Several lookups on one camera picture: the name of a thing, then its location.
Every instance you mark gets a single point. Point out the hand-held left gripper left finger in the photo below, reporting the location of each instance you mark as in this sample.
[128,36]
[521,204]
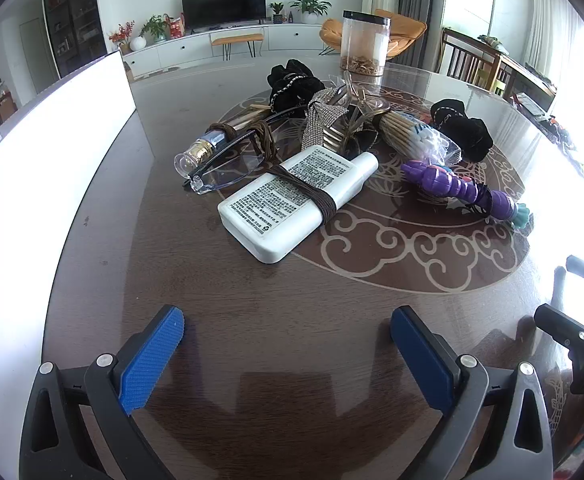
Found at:
[146,360]

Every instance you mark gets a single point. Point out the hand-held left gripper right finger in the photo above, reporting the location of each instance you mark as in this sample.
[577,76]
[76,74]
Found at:
[422,355]

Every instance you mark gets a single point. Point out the purple toy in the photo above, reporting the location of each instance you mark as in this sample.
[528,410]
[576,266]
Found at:
[442,182]

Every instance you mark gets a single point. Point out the white lotion bottle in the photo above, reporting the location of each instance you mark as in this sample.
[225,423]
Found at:
[272,210]

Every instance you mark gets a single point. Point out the rimless eyeglasses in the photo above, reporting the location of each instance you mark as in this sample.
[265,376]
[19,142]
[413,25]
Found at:
[226,172]

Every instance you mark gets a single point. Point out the white board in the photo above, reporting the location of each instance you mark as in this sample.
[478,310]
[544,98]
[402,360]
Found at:
[46,185]

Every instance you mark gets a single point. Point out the wooden side table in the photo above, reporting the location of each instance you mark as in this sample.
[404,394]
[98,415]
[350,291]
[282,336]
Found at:
[522,77]

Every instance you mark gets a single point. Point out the perfume bottle with gold collar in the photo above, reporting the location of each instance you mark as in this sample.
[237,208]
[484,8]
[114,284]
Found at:
[204,149]

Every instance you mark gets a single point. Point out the pack of cotton swabs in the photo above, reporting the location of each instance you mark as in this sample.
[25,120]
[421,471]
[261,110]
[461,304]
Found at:
[412,132]

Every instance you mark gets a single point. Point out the gold hair claw clip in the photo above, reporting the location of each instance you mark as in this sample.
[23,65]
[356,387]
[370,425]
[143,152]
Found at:
[359,135]

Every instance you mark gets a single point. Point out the dark wooden chair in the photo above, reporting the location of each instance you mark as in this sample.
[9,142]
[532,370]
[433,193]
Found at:
[464,62]

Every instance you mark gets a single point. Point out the sheer window curtain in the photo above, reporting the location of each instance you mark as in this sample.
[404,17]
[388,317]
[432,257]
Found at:
[557,25]

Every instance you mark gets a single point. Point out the rhinestone hair ribbon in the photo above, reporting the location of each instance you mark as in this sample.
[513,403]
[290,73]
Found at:
[317,120]

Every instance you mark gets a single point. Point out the orange lounge chair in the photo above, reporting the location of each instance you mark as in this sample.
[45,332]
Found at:
[407,30]

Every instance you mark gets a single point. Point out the white television cabinet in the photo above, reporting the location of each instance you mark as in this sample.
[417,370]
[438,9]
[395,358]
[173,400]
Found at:
[186,50]

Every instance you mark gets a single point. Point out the red flowers in white vase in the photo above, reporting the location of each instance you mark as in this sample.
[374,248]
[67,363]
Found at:
[136,42]

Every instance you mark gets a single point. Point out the clear jar with black lid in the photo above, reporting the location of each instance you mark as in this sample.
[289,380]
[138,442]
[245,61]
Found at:
[366,40]

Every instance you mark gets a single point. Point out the bushy potted green plant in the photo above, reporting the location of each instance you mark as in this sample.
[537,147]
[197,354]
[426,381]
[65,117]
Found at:
[154,27]

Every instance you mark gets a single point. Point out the red packet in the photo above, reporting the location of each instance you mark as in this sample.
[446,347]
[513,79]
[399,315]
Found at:
[176,27]

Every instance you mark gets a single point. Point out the orange stool with black legs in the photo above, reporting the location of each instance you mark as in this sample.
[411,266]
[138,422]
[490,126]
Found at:
[237,38]

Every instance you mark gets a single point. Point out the dark display cabinet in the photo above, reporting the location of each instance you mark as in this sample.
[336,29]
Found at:
[74,15]

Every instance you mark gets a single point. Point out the black television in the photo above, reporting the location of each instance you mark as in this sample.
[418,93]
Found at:
[224,5]

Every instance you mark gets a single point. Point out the large potted green plant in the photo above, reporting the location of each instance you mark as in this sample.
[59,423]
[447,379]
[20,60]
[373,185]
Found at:
[311,7]

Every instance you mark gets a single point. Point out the small potted plant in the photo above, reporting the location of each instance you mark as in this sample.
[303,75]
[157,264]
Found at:
[277,12]

